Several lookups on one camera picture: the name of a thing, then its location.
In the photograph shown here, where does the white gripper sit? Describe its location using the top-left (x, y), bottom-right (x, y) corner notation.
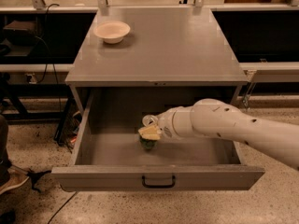
top-left (138, 106), bottom-right (192, 140)

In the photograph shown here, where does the green soda can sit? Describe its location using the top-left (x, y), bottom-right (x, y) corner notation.
top-left (139, 137), bottom-right (157, 150)

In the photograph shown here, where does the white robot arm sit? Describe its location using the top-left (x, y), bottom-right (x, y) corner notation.
top-left (138, 99), bottom-right (299, 169)

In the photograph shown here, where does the open grey top drawer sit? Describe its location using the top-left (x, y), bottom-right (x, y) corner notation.
top-left (52, 87), bottom-right (264, 191)

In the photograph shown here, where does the grey metal cabinet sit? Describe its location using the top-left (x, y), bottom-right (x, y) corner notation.
top-left (65, 6), bottom-right (247, 110)

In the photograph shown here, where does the white bowl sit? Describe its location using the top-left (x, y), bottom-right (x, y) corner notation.
top-left (93, 21), bottom-right (131, 44)

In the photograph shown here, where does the dark box on shelf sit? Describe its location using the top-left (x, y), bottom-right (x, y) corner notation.
top-left (3, 21), bottom-right (36, 46)

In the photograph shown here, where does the black drawer handle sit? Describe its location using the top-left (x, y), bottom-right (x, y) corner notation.
top-left (141, 175), bottom-right (176, 189)

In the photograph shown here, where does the black cable on floor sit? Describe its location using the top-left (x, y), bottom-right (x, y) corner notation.
top-left (46, 190), bottom-right (78, 224)

